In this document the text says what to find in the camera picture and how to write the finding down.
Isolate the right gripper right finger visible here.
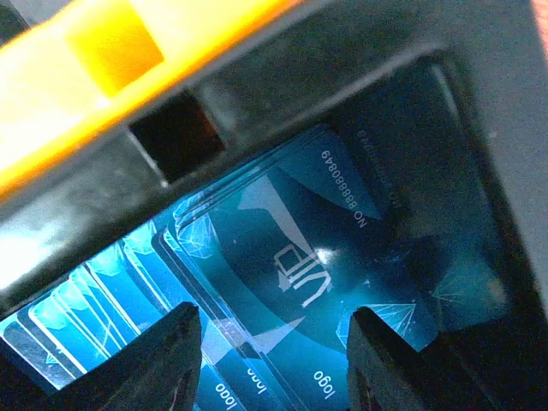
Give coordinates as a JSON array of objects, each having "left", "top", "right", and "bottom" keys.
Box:
[{"left": 347, "top": 307, "right": 501, "bottom": 410}]

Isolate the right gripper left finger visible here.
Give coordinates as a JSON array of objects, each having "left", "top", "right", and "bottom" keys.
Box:
[{"left": 55, "top": 302, "right": 201, "bottom": 410}]

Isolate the blue card stack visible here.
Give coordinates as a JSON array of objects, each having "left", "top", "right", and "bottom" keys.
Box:
[{"left": 0, "top": 123, "right": 442, "bottom": 411}]

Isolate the blue credit card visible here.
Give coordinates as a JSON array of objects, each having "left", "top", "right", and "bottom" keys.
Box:
[{"left": 170, "top": 126, "right": 442, "bottom": 356}]

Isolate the yellow bin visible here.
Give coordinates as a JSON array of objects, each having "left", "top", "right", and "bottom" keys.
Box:
[{"left": 1, "top": 1, "right": 294, "bottom": 198}]

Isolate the black bin right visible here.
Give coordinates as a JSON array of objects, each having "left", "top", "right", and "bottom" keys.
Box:
[{"left": 1, "top": 1, "right": 547, "bottom": 410}]

